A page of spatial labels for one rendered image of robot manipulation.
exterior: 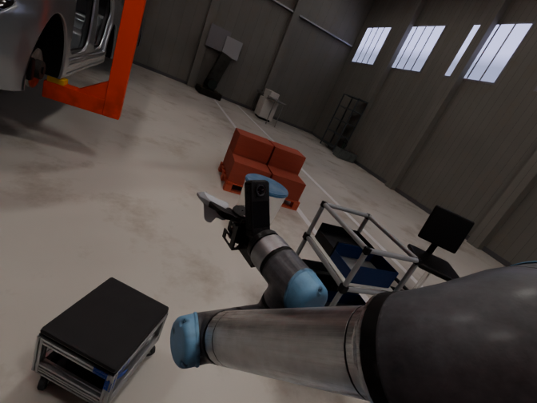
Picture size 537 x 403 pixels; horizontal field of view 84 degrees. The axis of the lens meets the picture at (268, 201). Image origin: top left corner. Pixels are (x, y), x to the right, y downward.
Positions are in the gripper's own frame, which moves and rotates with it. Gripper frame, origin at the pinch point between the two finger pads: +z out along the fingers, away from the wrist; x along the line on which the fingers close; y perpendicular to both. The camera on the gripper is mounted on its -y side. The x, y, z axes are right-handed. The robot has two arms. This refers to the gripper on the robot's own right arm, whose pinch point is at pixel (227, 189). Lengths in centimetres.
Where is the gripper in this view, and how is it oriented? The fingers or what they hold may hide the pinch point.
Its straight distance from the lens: 72.3
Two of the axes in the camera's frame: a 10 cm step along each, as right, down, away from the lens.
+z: -5.0, -5.1, 7.0
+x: 8.2, -0.2, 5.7
